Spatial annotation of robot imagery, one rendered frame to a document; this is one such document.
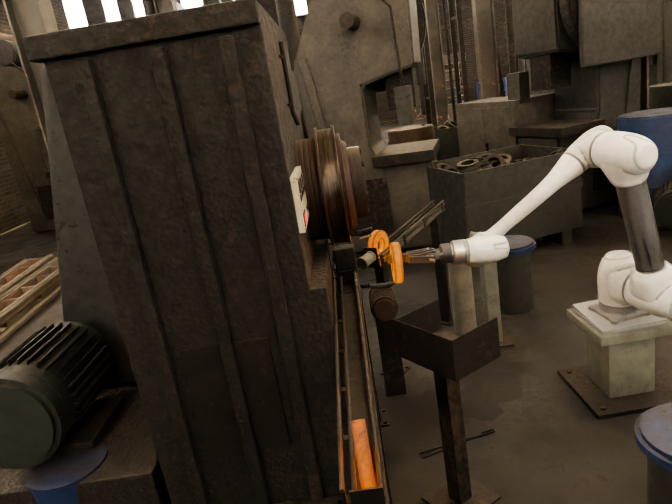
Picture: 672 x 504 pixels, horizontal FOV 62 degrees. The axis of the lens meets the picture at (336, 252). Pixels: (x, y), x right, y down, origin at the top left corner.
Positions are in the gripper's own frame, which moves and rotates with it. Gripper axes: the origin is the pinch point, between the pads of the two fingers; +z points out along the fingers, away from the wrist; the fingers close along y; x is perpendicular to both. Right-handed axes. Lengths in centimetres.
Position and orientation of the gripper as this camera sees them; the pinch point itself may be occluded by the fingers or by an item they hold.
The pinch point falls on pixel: (396, 258)
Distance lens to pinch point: 208.7
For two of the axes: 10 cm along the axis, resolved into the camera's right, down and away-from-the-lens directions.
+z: -9.9, 1.1, 0.2
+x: -1.1, -9.5, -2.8
